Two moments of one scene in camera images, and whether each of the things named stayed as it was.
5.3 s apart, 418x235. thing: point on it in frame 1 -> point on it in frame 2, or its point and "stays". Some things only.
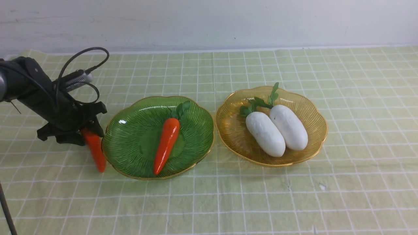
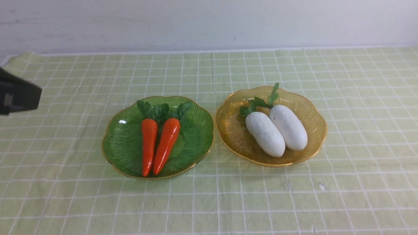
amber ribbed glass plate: x=231 y=127 stays
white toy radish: x=290 y=129 stays
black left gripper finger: x=93 y=125 -> x=17 y=94
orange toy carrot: x=168 y=138 stays
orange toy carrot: x=96 y=143 -> x=149 y=113
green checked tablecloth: x=363 y=181 stays
